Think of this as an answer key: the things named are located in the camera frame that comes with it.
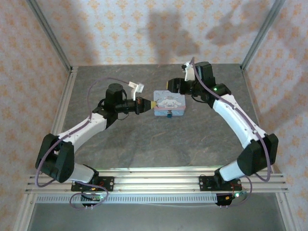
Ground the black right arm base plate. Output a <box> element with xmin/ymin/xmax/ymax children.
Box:
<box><xmin>199</xmin><ymin>175</ymin><xmax>243</xmax><ymax>193</ymax></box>

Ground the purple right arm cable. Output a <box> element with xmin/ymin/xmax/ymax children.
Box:
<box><xmin>190</xmin><ymin>57</ymin><xmax>274</xmax><ymax>208</ymax></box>

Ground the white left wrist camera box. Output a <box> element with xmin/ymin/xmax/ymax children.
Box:
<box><xmin>128</xmin><ymin>81</ymin><xmax>145</xmax><ymax>101</ymax></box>

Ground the aluminium front rail beam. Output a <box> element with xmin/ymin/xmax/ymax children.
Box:
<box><xmin>25</xmin><ymin>166</ymin><xmax>289</xmax><ymax>193</ymax></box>

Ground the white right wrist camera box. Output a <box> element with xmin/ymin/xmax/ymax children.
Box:
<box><xmin>180</xmin><ymin>61</ymin><xmax>196</xmax><ymax>82</ymax></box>

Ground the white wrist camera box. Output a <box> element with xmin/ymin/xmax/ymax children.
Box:
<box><xmin>128</xmin><ymin>81</ymin><xmax>145</xmax><ymax>101</ymax></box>
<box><xmin>180</xmin><ymin>61</ymin><xmax>196</xmax><ymax>82</ymax></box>

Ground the slotted grey cable duct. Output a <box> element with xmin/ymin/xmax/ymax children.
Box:
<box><xmin>36</xmin><ymin>194</ymin><xmax>218</xmax><ymax>205</ymax></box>

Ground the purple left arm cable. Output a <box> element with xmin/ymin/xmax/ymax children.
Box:
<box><xmin>35</xmin><ymin>77</ymin><xmax>132</xmax><ymax>210</ymax></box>

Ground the aluminium side rail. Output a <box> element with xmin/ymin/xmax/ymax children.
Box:
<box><xmin>240</xmin><ymin>67</ymin><xmax>276</xmax><ymax>167</ymax></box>
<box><xmin>38</xmin><ymin>67</ymin><xmax>79</xmax><ymax>174</ymax></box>

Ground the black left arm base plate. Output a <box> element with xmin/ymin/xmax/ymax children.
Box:
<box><xmin>71</xmin><ymin>177</ymin><xmax>115</xmax><ymax>192</ymax></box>

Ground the small circuit board green LED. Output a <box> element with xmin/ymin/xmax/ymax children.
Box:
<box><xmin>81</xmin><ymin>192</ymin><xmax>107</xmax><ymax>203</ymax></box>
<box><xmin>225</xmin><ymin>189</ymin><xmax>248</xmax><ymax>201</ymax></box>

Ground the aluminium frame post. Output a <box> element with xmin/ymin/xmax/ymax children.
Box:
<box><xmin>26</xmin><ymin>0</ymin><xmax>73</xmax><ymax>71</ymax></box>
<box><xmin>240</xmin><ymin>0</ymin><xmax>286</xmax><ymax>71</ymax></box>

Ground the cartoon print tin box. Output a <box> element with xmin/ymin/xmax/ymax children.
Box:
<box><xmin>153</xmin><ymin>90</ymin><xmax>186</xmax><ymax>118</ymax></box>

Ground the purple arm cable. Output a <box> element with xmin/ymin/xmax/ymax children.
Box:
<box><xmin>190</xmin><ymin>57</ymin><xmax>274</xmax><ymax>208</ymax></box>
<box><xmin>35</xmin><ymin>77</ymin><xmax>132</xmax><ymax>210</ymax></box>

